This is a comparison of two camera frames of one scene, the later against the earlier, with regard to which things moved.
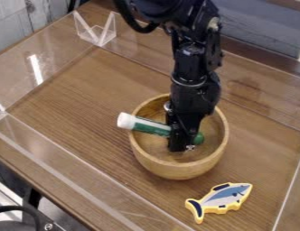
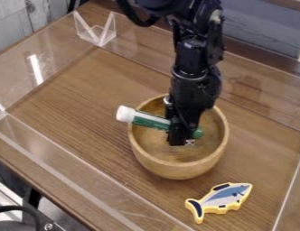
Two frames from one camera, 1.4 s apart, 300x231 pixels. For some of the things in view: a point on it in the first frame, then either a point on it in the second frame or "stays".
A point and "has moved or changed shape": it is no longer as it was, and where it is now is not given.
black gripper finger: [172, 117] stays
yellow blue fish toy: [225, 198] stays
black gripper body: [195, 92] stays
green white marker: [129, 120] has moved or changed shape
